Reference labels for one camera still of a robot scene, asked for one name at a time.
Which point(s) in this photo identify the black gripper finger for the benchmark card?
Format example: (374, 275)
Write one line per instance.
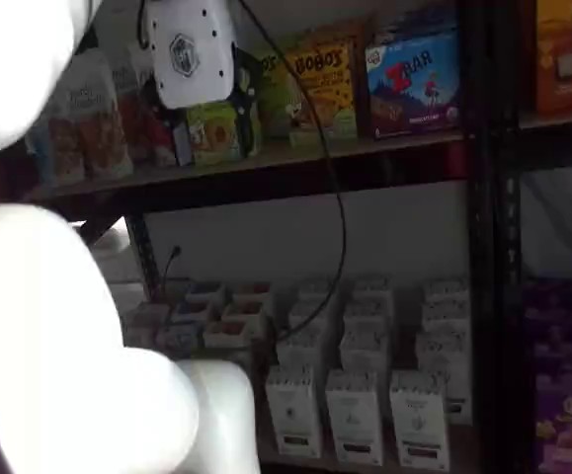
(181, 140)
(250, 99)

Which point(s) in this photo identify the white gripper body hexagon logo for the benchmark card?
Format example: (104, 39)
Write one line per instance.
(191, 54)

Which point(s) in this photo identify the white tea box green strip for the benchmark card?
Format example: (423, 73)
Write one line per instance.
(446, 318)
(419, 419)
(446, 291)
(456, 380)

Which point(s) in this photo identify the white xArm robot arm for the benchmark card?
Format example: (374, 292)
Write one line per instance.
(43, 321)

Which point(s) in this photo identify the green Bobo's apple pie box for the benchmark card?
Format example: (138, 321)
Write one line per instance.
(273, 99)
(214, 133)

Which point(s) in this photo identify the yellow Bobo's peanut butter box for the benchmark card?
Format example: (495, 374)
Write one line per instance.
(363, 74)
(322, 89)

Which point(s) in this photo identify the blue flax oatmeal box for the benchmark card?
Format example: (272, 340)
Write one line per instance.
(182, 338)
(194, 313)
(205, 292)

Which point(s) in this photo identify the blue Z Bar box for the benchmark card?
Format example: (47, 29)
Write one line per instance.
(414, 89)

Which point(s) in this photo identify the white tea box yellow strip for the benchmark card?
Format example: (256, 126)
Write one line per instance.
(315, 292)
(307, 321)
(299, 353)
(294, 415)

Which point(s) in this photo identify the white tea box pink strip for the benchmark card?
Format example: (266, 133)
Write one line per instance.
(364, 350)
(372, 290)
(354, 419)
(365, 316)

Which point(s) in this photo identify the orange snack box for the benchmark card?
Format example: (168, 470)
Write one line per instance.
(567, 59)

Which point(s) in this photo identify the purple Annie's snack box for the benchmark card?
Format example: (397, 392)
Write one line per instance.
(569, 434)
(567, 368)
(554, 311)

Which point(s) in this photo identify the granola bag red label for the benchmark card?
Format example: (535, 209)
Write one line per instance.
(159, 133)
(130, 123)

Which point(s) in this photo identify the granola bag orange label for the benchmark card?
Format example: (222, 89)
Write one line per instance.
(103, 118)

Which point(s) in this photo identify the black metal rack wooden shelves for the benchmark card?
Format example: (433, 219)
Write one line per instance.
(266, 182)

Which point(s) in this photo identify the granola bag blue label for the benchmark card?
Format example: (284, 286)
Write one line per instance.
(63, 143)

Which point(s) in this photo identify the black metal rack purple boxes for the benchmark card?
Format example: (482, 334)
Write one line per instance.
(508, 247)

